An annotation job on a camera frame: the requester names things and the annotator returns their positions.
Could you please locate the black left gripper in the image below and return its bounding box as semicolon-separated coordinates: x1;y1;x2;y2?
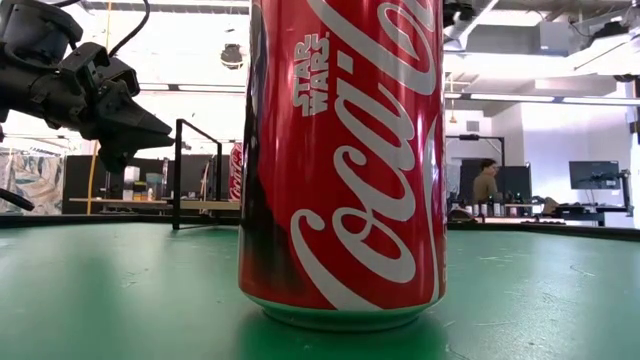
0;62;175;174

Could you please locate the red Star Wars Coca-Cola can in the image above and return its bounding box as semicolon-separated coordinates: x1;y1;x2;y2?
237;0;448;333

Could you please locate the white box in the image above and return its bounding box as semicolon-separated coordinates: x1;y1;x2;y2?
123;165;142;201

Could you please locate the teal container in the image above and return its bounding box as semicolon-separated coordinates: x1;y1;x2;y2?
145;172;164;201

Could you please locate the black partition panel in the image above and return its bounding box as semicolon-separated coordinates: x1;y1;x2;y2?
62;154;231;215

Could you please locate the long wooden desk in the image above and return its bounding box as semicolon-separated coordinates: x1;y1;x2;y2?
68;197;174;206

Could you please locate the patterned fabric curtain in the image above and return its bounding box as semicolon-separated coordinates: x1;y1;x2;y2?
0;147;66;216

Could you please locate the black round ceiling fixture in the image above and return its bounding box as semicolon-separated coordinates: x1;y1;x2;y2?
219;43;246;70

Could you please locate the green table mat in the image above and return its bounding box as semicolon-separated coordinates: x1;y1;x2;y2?
0;222;640;360

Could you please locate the person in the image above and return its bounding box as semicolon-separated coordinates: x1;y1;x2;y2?
472;158;501;205

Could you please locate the long ceiling light strip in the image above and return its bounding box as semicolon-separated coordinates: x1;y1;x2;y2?
469;93;640;106

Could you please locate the black computer monitor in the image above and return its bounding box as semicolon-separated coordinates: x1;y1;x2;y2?
568;159;622;191
459;158;533;204

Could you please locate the grey ceiling air unit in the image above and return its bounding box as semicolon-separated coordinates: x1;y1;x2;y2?
467;22;574;56

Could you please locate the black office desk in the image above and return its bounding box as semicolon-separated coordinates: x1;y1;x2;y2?
447;202;634;229

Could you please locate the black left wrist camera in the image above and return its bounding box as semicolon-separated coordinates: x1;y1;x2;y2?
58;42;141;99

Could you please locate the black camera cable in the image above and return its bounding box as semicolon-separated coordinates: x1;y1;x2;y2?
107;0;152;59

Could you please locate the black aluminium table frame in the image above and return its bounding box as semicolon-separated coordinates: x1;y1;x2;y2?
0;212;640;243

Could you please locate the black thick cable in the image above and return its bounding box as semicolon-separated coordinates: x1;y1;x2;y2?
0;187;36;212

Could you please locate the black rectangular stand frame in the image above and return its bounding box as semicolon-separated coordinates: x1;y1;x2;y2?
444;133;506;169

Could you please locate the silver ventilation duct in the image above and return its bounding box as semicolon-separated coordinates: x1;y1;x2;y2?
444;0;501;42

